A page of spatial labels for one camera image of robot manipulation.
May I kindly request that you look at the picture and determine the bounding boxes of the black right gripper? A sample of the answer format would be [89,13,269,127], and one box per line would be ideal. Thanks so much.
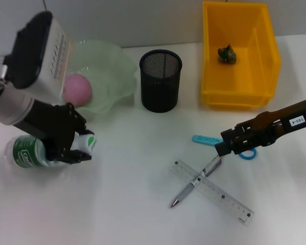
[214,96,306,157]

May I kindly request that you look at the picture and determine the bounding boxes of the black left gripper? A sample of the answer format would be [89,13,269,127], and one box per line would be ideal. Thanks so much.
[17,99,95,164]

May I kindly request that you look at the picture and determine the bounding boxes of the blue scissors with sheath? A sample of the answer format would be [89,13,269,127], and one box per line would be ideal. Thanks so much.
[191,134,258,160]

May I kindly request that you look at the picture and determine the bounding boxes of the green label water bottle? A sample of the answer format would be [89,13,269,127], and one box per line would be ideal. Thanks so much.
[5,134,99,169]

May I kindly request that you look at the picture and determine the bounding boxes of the green plastic wrapper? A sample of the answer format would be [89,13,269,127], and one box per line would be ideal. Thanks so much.
[217,44,238,64]

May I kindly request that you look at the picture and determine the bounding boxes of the pink peach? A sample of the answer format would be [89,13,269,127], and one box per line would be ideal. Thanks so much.
[62,73,93,107]

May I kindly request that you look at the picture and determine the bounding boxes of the transparent plastic ruler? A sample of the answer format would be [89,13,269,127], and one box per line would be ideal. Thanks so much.
[169,159,255,227]

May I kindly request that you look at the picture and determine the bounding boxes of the silver retractable pen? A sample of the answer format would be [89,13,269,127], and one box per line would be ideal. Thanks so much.
[170,154,224,209]

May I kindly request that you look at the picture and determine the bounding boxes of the green wavy glass fruit plate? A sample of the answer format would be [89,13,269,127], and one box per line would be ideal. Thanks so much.
[62,39,138,123]

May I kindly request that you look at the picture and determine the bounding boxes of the black mesh pen holder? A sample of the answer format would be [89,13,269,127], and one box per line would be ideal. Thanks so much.
[139,49,183,113]

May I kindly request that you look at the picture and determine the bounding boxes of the yellow plastic storage bin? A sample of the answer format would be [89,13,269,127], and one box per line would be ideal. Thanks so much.
[200,1,282,111]

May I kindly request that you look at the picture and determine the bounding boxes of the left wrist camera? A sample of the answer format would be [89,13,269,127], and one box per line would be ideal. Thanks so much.
[4,11,72,102]

